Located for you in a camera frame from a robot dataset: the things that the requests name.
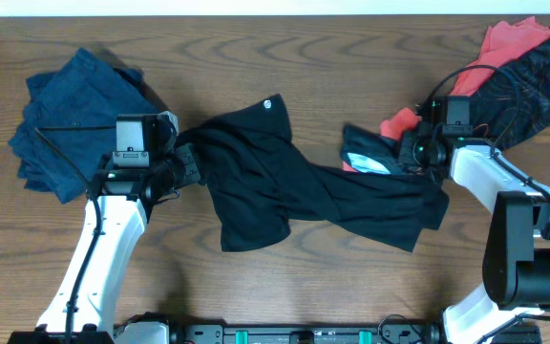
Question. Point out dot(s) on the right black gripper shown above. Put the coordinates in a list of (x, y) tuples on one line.
[(407, 141)]

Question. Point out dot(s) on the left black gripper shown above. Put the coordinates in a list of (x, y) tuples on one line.
[(188, 153)]

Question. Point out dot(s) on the black t-shirt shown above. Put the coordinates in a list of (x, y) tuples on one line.
[(259, 181)]

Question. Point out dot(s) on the red t-shirt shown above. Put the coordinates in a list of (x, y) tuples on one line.
[(502, 44)]

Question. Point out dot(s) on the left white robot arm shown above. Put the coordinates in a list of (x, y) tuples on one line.
[(125, 188)]

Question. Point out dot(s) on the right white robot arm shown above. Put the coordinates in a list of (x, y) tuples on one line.
[(515, 283)]

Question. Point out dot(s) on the folded navy blue garment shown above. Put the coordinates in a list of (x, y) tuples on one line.
[(70, 121)]

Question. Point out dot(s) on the black patterned orange-print garment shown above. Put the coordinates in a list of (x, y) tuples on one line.
[(514, 103)]

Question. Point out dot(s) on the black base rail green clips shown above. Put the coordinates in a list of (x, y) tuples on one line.
[(299, 334)]

